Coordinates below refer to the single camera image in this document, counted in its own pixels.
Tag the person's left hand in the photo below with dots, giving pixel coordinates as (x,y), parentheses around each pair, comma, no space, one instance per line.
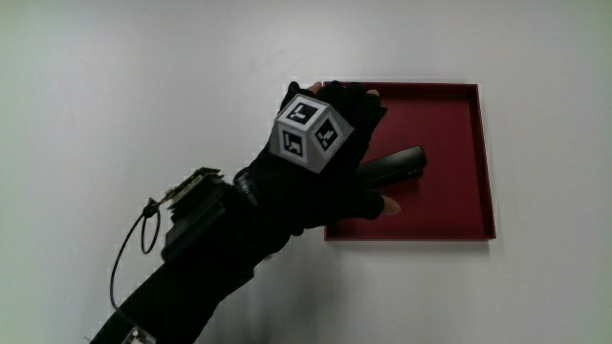
(287,191)

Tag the black stapper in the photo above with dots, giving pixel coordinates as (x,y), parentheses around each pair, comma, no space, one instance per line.
(397,165)

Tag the red square plate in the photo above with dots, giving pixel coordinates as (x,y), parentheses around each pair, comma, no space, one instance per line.
(444,205)

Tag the person's left forearm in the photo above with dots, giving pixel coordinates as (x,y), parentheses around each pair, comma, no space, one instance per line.
(191,296)

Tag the black wrist sensor module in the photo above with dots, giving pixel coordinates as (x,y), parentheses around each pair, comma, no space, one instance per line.
(196,210)

